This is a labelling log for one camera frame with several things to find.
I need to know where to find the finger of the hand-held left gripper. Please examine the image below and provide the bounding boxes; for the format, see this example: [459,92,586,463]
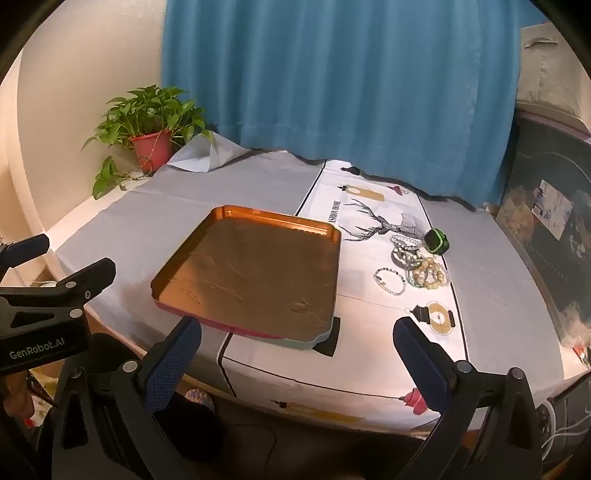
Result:
[0,258,116,319]
[0,234,50,274]

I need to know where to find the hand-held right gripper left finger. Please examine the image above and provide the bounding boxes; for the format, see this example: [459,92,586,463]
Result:
[51,315,204,480]

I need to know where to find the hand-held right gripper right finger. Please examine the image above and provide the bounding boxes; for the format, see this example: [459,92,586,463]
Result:
[392,316,543,480]

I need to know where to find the pale small bead bracelet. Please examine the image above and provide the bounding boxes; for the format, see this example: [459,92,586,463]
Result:
[373,268,407,297]

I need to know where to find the large wooden bead bracelet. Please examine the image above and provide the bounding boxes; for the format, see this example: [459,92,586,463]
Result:
[412,257,446,291]

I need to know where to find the dark green mixed bead bracelet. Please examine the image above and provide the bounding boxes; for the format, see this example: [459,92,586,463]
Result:
[392,248,426,271]

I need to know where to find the orange metal tray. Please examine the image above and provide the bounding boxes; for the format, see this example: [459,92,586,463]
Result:
[151,205,342,352]

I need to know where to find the white printed table runner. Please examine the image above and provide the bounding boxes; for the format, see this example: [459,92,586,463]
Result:
[217,159,469,432]

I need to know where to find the grey tablecloth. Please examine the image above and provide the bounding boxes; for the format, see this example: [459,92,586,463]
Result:
[53,131,575,432]

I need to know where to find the black trousers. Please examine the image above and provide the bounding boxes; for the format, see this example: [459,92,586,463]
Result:
[28,332,430,480]

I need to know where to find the green smartwatch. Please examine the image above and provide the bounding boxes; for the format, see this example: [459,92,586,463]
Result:
[424,228,451,256]

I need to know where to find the potted plant in red pot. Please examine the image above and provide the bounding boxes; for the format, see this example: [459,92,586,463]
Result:
[82,85,215,200]

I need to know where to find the dark cloth with white lines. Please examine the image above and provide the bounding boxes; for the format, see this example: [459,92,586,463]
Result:
[531,364,591,480]

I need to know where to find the dark printed board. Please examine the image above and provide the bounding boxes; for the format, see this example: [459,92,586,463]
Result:
[499,111,591,365]

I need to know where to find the blue curtain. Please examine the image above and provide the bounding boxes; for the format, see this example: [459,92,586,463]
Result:
[161,0,539,208]

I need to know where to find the beige cushion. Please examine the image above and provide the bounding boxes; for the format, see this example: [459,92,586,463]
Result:
[515,23,591,127]

